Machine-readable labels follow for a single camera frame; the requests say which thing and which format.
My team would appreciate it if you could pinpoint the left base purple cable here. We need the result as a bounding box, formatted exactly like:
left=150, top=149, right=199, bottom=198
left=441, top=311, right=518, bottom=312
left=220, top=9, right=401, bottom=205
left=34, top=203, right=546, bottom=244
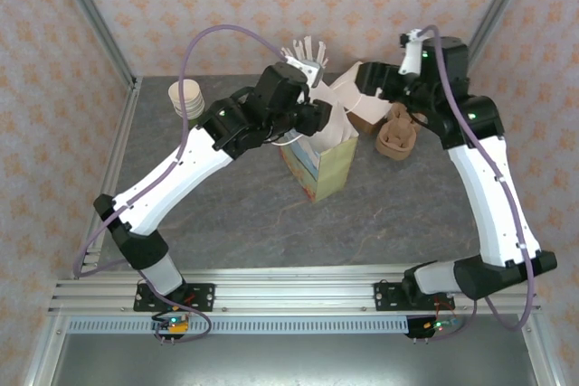
left=151, top=298, right=214, bottom=345

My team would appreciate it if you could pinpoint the left green circuit board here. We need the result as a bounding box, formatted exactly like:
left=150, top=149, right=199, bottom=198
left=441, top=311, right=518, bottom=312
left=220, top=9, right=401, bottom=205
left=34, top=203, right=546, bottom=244
left=151, top=313, right=191, bottom=337

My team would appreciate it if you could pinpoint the black mount plate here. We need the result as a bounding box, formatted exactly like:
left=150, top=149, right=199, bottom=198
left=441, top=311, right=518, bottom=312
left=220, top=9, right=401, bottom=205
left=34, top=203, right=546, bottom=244
left=133, top=283, right=216, bottom=314
left=374, top=281, right=453, bottom=313

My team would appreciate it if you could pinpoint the green circuit board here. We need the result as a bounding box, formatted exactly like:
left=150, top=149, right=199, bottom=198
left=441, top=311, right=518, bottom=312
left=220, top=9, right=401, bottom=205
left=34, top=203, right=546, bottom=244
left=151, top=313, right=191, bottom=337
left=422, top=318, right=461, bottom=333

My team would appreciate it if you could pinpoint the left aluminium table rail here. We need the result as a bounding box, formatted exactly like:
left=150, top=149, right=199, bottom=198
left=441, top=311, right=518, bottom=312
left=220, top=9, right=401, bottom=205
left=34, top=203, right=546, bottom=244
left=71, top=76, right=145, bottom=279

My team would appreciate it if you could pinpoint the stack of paper cups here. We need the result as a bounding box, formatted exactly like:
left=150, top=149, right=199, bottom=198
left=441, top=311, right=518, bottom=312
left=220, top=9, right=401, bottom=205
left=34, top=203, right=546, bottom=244
left=167, top=79, right=205, bottom=123

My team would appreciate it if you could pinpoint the grey metal panel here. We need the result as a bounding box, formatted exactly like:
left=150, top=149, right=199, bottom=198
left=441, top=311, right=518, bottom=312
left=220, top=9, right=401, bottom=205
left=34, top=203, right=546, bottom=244
left=49, top=334, right=542, bottom=386

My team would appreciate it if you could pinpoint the brown napkin stack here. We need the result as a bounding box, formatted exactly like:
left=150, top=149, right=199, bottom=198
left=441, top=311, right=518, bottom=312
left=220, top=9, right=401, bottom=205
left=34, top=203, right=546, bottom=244
left=347, top=109, right=384, bottom=137

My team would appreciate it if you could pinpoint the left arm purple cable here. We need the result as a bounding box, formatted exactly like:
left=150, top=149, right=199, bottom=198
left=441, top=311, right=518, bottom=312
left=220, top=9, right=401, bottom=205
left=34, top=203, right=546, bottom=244
left=71, top=24, right=289, bottom=278

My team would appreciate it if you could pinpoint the aluminium frame post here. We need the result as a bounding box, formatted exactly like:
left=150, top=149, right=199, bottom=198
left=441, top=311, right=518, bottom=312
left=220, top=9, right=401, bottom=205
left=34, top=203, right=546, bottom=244
left=47, top=0, right=139, bottom=91
left=465, top=0, right=539, bottom=71

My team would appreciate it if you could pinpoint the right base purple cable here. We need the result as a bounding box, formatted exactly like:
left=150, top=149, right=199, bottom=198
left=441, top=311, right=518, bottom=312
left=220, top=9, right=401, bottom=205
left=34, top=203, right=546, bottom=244
left=413, top=284, right=476, bottom=344

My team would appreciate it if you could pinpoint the right green circuit board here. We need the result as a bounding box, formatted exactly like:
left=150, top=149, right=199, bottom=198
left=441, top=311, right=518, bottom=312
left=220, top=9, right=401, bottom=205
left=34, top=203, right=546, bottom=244
left=422, top=318, right=461, bottom=333

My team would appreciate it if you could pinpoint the slotted grey cable duct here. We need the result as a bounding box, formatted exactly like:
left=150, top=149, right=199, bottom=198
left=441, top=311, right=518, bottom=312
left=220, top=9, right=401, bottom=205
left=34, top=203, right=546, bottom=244
left=67, top=315, right=411, bottom=335

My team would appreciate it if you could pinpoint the brown cardboard cup carrier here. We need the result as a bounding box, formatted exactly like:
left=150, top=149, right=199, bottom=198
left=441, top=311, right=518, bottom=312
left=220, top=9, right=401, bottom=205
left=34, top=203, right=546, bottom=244
left=375, top=103, right=418, bottom=161

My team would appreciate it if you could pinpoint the right aluminium frame post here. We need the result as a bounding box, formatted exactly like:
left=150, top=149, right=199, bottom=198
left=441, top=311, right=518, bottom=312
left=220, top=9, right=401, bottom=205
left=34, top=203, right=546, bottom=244
left=465, top=0, right=539, bottom=71

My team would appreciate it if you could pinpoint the left black mount plate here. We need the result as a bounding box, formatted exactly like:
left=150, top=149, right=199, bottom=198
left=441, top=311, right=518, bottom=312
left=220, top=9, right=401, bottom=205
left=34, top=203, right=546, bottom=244
left=133, top=283, right=216, bottom=314

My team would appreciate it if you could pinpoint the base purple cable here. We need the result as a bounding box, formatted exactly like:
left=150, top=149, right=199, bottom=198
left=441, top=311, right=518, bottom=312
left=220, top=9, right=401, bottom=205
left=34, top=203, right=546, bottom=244
left=413, top=284, right=476, bottom=344
left=151, top=298, right=214, bottom=345

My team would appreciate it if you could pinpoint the white napkin stack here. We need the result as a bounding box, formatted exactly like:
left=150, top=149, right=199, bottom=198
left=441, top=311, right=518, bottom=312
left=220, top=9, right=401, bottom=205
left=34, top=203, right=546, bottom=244
left=332, top=60, right=395, bottom=124

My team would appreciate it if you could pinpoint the painted paper bag with handles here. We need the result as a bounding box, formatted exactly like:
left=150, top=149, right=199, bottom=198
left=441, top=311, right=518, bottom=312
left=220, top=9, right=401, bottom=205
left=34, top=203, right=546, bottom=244
left=272, top=82, right=363, bottom=204

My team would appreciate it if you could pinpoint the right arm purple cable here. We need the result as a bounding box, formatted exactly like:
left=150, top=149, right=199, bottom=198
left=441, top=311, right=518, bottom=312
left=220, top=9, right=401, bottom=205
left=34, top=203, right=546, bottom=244
left=420, top=24, right=542, bottom=333

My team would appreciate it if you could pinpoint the right black mount plate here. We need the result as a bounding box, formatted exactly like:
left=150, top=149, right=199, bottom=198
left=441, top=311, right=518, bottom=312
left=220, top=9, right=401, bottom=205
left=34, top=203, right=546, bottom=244
left=374, top=281, right=453, bottom=313

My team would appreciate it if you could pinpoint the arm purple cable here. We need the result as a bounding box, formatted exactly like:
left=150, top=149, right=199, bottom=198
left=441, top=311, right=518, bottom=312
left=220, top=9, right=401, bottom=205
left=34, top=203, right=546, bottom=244
left=71, top=24, right=289, bottom=278
left=420, top=24, right=542, bottom=333

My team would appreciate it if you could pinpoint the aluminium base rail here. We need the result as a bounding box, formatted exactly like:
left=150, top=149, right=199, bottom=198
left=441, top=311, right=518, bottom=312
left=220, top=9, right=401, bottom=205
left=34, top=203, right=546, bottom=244
left=47, top=268, right=542, bottom=315

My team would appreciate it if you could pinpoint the left aluminium frame post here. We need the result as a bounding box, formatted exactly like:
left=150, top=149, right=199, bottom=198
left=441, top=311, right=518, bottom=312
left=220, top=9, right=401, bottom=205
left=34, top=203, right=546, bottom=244
left=47, top=0, right=139, bottom=91

